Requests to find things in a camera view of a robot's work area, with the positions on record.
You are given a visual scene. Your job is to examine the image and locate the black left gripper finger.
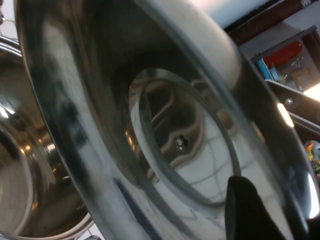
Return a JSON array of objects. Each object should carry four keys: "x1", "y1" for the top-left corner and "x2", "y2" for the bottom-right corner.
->
[{"x1": 224, "y1": 175, "x2": 290, "y2": 240}]

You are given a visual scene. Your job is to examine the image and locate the stainless steel lid black knob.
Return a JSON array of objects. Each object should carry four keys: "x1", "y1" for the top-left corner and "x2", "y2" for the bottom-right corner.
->
[{"x1": 13, "y1": 0, "x2": 320, "y2": 240}]

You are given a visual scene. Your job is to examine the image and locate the colourful toy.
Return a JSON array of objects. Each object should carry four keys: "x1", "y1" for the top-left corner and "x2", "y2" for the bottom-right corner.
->
[{"x1": 303, "y1": 139, "x2": 320, "y2": 176}]

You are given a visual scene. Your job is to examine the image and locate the blue box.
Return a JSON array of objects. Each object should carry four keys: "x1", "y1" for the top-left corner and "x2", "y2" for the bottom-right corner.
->
[{"x1": 257, "y1": 58, "x2": 273, "y2": 81}]

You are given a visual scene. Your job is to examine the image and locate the brown cardboard box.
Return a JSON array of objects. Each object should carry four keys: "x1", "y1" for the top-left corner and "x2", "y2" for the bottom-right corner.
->
[{"x1": 291, "y1": 67, "x2": 313, "y2": 88}]

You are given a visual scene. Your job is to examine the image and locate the red oblong object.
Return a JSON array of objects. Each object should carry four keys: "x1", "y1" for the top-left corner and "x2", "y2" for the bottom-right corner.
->
[{"x1": 264, "y1": 41, "x2": 303, "y2": 68}]

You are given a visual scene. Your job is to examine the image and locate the grey shelf unit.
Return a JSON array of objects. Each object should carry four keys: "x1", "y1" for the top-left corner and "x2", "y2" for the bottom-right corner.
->
[{"x1": 249, "y1": 24, "x2": 320, "y2": 91}]

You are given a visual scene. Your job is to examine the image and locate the stainless steel pot black handles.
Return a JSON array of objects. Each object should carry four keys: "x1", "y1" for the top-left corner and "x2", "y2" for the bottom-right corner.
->
[{"x1": 0, "y1": 34, "x2": 101, "y2": 240}]

